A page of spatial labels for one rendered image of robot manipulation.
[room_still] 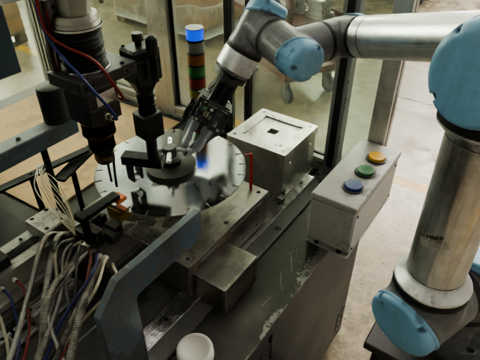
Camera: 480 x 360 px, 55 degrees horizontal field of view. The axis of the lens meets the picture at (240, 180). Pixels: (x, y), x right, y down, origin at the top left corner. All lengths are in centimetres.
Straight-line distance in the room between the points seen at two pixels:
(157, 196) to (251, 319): 31
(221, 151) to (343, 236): 34
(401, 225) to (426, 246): 171
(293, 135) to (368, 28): 46
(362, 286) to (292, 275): 104
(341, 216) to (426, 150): 203
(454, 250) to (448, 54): 27
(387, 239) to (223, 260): 143
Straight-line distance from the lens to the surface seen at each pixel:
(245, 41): 90
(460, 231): 67
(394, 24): 82
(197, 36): 119
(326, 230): 109
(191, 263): 94
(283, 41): 83
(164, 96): 164
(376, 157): 117
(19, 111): 182
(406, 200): 258
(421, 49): 79
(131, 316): 81
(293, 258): 109
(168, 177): 98
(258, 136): 123
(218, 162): 103
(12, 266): 102
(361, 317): 197
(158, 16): 153
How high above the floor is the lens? 154
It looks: 37 degrees down
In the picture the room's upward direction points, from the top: straight up
